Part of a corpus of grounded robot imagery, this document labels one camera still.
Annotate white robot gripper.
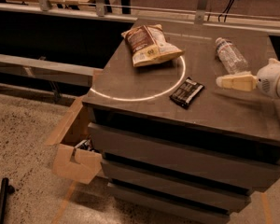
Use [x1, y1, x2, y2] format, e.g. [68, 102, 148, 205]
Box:
[216, 58, 280, 99]

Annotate clear plastic water bottle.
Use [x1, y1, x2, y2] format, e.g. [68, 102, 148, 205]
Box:
[216, 37, 249, 75]

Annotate black rxbar chocolate wrapper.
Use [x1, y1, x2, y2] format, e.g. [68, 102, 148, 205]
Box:
[169, 77, 204, 109]

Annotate brown and white chip bag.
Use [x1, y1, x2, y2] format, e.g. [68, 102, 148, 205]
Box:
[121, 24, 184, 67]

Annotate grey metal bench beam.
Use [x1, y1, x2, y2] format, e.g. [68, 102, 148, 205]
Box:
[0, 54, 102, 87]

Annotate open cardboard box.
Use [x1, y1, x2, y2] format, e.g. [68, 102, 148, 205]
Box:
[45, 91, 103, 184]

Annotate black pole on floor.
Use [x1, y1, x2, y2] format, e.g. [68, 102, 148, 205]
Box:
[0, 177, 15, 224]

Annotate metal guard rail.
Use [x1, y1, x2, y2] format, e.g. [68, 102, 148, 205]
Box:
[0, 0, 280, 35]

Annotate black hanging cables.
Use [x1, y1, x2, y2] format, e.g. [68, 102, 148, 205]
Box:
[217, 0, 239, 22]

